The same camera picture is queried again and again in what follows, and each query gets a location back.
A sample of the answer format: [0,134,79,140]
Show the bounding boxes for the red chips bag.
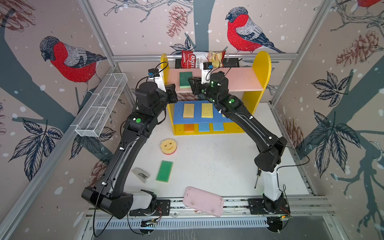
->
[182,51,226,69]

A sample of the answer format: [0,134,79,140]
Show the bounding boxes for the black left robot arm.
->
[82,82,178,219]

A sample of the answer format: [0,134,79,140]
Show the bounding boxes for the beige orange-backed sponge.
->
[183,104,195,119]

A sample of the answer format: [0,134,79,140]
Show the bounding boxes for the light green sponge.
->
[156,161,174,183]

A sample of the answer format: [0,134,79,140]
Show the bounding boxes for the blue cellulose sponge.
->
[199,123,210,133]
[213,123,225,132]

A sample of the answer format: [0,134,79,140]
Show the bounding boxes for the yellow shelf pink blue boards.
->
[161,51,272,136]

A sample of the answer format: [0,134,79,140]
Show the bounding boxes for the pink plastic tray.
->
[183,187,224,217]

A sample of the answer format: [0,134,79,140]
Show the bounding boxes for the black yellow screwdriver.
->
[254,168,262,189]

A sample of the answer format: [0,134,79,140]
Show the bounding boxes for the orange rectangular sponge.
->
[184,124,195,133]

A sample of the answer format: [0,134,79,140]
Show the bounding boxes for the dark green scouring sponge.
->
[179,72,193,89]

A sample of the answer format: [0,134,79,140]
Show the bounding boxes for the yellow smiley round sponge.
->
[160,139,177,155]

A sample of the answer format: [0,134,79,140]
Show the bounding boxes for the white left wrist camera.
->
[148,69,166,92]

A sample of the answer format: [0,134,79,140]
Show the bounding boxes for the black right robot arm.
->
[188,71,287,213]

